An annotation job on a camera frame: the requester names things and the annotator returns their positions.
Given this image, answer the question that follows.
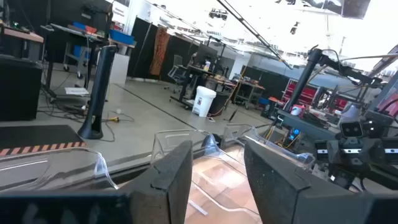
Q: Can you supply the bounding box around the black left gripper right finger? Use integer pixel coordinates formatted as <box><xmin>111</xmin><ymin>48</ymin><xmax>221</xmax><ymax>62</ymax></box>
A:
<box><xmin>244</xmin><ymin>139</ymin><xmax>368</xmax><ymax>224</ymax></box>

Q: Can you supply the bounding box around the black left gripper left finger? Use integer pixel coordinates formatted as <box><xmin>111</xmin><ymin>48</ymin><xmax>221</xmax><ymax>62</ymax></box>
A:
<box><xmin>116</xmin><ymin>139</ymin><xmax>193</xmax><ymax>224</ymax></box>

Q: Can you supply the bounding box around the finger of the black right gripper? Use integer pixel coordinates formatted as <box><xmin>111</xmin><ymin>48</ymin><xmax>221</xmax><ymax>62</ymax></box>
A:
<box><xmin>326</xmin><ymin>139</ymin><xmax>343</xmax><ymax>166</ymax></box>
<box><xmin>362</xmin><ymin>137</ymin><xmax>386</xmax><ymax>166</ymax></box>

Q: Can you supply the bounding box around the grey side desk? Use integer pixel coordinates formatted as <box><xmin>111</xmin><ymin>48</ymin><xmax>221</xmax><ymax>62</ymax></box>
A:
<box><xmin>276</xmin><ymin>109</ymin><xmax>338</xmax><ymax>141</ymax></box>

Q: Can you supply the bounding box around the red white round object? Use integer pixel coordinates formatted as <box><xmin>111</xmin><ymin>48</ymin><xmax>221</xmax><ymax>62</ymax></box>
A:
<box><xmin>290</xmin><ymin>104</ymin><xmax>306</xmax><ymax>117</ymax></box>

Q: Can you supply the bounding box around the red tool cabinet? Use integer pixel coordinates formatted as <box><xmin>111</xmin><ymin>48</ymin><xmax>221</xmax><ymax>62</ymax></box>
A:
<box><xmin>280</xmin><ymin>78</ymin><xmax>323</xmax><ymax>107</ymax></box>

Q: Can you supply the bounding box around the white trash bin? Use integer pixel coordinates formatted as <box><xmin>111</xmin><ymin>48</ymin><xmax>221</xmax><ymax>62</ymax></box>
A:
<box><xmin>192</xmin><ymin>85</ymin><xmax>217</xmax><ymax>118</ymax></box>

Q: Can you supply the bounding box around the black trash bin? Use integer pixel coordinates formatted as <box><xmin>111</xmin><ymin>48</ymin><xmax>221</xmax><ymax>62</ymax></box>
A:
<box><xmin>208</xmin><ymin>91</ymin><xmax>230</xmax><ymax>116</ymax></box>

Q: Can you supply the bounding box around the grey office chair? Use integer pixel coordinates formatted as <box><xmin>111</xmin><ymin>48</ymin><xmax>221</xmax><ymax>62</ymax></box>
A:
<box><xmin>164</xmin><ymin>54</ymin><xmax>188</xmax><ymax>94</ymax></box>

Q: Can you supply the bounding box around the white paper sheet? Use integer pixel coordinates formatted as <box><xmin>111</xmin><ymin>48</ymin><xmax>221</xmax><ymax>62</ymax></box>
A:
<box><xmin>64</xmin><ymin>86</ymin><xmax>90</xmax><ymax>96</ymax></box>

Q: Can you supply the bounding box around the orange patterned cloth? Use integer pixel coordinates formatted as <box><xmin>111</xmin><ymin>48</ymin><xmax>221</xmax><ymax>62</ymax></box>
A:
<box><xmin>149</xmin><ymin>27</ymin><xmax>172</xmax><ymax>77</ymax></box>

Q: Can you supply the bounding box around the black hazard-striped floor mat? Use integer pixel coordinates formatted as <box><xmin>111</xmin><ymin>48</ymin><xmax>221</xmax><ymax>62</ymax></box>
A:
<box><xmin>0</xmin><ymin>124</ymin><xmax>87</xmax><ymax>157</ymax></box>

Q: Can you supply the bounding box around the blue storage bin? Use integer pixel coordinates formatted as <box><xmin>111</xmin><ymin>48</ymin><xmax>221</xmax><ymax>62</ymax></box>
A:
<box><xmin>109</xmin><ymin>29</ymin><xmax>136</xmax><ymax>46</ymax></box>

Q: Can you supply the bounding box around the black workbench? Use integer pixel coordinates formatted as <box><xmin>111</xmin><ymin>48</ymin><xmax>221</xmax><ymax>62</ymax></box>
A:
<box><xmin>40</xmin><ymin>23</ymin><xmax>109</xmax><ymax>94</ymax></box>

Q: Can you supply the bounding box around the black cabinet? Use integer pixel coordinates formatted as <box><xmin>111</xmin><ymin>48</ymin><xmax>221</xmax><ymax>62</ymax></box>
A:
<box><xmin>0</xmin><ymin>54</ymin><xmax>44</xmax><ymax>122</ymax></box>

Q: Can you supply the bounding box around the wooden top desk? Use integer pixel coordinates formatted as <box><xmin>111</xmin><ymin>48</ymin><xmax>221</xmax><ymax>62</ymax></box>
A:
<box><xmin>0</xmin><ymin>26</ymin><xmax>45</xmax><ymax>60</ymax></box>

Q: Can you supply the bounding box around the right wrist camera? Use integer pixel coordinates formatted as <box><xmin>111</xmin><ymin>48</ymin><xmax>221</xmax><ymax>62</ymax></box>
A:
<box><xmin>340</xmin><ymin>121</ymin><xmax>364</xmax><ymax>139</ymax></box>

